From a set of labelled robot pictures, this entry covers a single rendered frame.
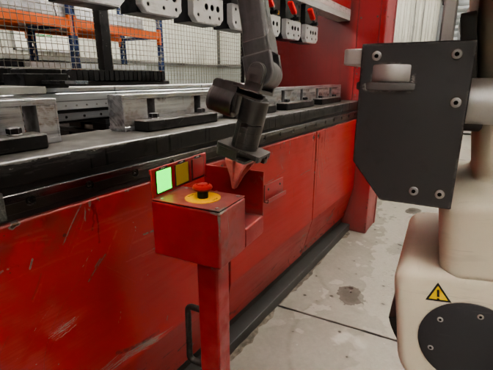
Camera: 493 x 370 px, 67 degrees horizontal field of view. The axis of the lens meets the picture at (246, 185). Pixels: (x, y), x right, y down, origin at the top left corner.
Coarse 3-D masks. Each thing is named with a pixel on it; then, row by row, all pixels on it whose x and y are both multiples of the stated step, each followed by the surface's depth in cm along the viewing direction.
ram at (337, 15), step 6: (300, 0) 166; (306, 0) 170; (312, 0) 176; (336, 0) 200; (342, 0) 207; (348, 0) 216; (318, 6) 183; (324, 6) 189; (348, 6) 217; (318, 12) 195; (324, 12) 195; (330, 12) 196; (336, 12) 203; (342, 12) 210; (330, 18) 214; (336, 18) 214; (342, 18) 214; (348, 18) 220
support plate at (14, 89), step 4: (0, 88) 49; (4, 88) 49; (8, 88) 49; (12, 88) 50; (16, 88) 50; (20, 88) 51; (24, 88) 51; (28, 88) 51; (32, 88) 52; (36, 88) 52; (40, 88) 53; (44, 88) 53; (0, 92) 49; (4, 92) 49; (8, 92) 49; (12, 92) 50; (16, 92) 50; (20, 92) 51; (24, 92) 51; (28, 92) 52; (32, 92) 52; (36, 92) 52; (40, 92) 53; (44, 92) 53
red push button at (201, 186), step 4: (196, 184) 73; (200, 184) 73; (204, 184) 73; (208, 184) 73; (192, 188) 73; (196, 188) 72; (200, 188) 72; (204, 188) 72; (208, 188) 72; (200, 192) 73; (204, 192) 73; (200, 196) 73; (204, 196) 73
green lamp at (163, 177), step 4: (168, 168) 76; (156, 172) 73; (160, 172) 74; (164, 172) 76; (168, 172) 77; (156, 176) 74; (160, 176) 74; (164, 176) 76; (168, 176) 77; (160, 180) 75; (164, 180) 76; (168, 180) 77; (160, 184) 75; (164, 184) 76; (168, 184) 77; (160, 188) 75; (164, 188) 76; (168, 188) 77
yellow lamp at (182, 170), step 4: (180, 164) 80; (184, 164) 81; (188, 164) 83; (176, 168) 79; (180, 168) 80; (184, 168) 82; (188, 168) 83; (176, 172) 79; (180, 172) 80; (184, 172) 82; (188, 172) 83; (176, 176) 79; (180, 176) 81; (184, 176) 82; (188, 176) 83; (176, 180) 80; (180, 180) 81; (184, 180) 82; (188, 180) 83
